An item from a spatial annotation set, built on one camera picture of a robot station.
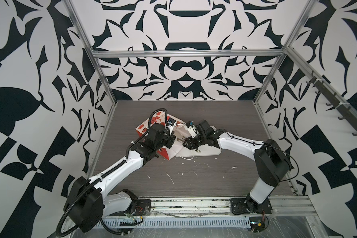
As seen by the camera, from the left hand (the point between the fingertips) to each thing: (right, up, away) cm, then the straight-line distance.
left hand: (173, 129), depth 80 cm
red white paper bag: (+1, +2, -9) cm, 9 cm away
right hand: (+7, -8, +7) cm, 13 cm away
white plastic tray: (+15, -12, +3) cm, 19 cm away
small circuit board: (+40, -44, -9) cm, 60 cm away
